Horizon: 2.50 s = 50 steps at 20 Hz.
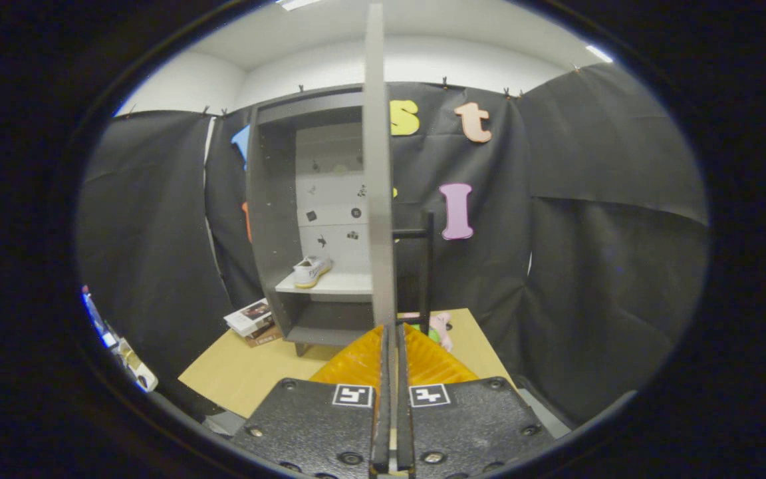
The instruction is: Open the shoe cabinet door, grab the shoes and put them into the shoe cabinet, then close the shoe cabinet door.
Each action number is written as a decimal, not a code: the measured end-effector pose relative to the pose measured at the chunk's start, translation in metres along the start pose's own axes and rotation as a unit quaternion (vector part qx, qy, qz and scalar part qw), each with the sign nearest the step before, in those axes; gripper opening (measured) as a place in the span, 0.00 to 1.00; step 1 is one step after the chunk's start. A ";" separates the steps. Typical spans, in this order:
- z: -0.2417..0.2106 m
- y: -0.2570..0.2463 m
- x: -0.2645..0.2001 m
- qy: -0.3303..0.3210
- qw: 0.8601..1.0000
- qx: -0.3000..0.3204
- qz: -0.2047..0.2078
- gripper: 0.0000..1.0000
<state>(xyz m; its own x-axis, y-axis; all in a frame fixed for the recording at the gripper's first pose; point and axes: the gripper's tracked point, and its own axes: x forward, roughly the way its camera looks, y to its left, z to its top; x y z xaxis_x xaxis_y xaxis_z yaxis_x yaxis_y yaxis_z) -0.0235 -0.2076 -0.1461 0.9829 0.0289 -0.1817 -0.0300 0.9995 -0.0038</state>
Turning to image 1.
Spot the white shoe with yellow sole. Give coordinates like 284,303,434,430
292,255,334,289

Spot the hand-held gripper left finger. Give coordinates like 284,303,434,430
231,324,390,476

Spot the beige shoe cabinet door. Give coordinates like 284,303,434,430
363,3,435,333

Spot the brown book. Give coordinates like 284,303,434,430
245,324,284,348

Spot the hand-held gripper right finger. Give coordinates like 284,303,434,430
396,324,555,476

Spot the pink and green plush toy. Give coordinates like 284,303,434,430
404,311,455,352

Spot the white book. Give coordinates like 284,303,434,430
223,298,275,337

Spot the black backdrop cloth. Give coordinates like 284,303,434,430
77,63,713,426

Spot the blue and white clutter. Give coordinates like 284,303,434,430
80,285,159,393

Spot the dark grey shoe cabinet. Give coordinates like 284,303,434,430
245,83,384,357

